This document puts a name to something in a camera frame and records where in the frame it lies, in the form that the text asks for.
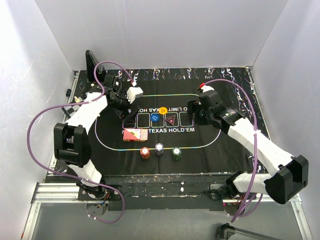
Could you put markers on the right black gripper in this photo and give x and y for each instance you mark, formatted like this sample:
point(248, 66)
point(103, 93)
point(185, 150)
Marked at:
point(193, 106)

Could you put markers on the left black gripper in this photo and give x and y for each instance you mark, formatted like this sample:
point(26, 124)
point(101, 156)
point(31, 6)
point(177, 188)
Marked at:
point(124, 114)

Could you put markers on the triangular dealer button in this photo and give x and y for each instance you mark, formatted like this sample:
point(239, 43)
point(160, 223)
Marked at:
point(171, 121)

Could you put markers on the blue small blind button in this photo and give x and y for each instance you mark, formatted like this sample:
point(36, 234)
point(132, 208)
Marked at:
point(154, 117)

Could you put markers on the yellow big blind button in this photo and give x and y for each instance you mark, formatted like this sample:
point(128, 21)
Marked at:
point(163, 110)

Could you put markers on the red poker chip stack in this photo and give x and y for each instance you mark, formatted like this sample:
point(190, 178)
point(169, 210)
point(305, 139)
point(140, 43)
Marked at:
point(145, 153)

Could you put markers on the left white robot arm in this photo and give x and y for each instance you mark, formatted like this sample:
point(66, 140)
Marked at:
point(71, 142)

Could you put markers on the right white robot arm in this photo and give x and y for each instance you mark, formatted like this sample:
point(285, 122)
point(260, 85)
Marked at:
point(286, 174)

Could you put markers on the red playing card deck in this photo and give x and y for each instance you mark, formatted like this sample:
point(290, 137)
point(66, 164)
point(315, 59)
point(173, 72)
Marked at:
point(135, 135)

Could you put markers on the black poker felt mat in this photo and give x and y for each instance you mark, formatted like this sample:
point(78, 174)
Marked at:
point(204, 149)

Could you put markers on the green poker chip stack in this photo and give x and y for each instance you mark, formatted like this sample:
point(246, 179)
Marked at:
point(176, 153)

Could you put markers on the gold chess piece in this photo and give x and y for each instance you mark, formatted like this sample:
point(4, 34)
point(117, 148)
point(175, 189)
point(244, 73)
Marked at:
point(76, 99)

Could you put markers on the black white chessboard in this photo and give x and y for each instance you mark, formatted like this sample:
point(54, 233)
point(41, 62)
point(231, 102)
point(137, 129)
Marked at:
point(69, 111)

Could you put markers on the black card shoe stand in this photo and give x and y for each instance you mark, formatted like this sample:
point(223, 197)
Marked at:
point(91, 62)

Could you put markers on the black case corner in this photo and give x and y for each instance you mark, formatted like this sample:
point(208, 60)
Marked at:
point(228, 232)

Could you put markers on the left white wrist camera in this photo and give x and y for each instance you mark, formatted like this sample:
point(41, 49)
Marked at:
point(134, 93)

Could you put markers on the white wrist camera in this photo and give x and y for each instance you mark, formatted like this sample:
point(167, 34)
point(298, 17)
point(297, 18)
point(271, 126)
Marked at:
point(204, 88)
point(134, 93)

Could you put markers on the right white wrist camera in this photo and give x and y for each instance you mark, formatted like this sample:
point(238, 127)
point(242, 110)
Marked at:
point(204, 88)

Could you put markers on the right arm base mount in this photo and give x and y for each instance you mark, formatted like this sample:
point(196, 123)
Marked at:
point(225, 197)

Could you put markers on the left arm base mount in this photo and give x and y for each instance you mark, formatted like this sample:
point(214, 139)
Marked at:
point(99, 199)

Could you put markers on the aluminium front rail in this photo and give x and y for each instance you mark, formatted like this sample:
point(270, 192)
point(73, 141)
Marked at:
point(177, 213)

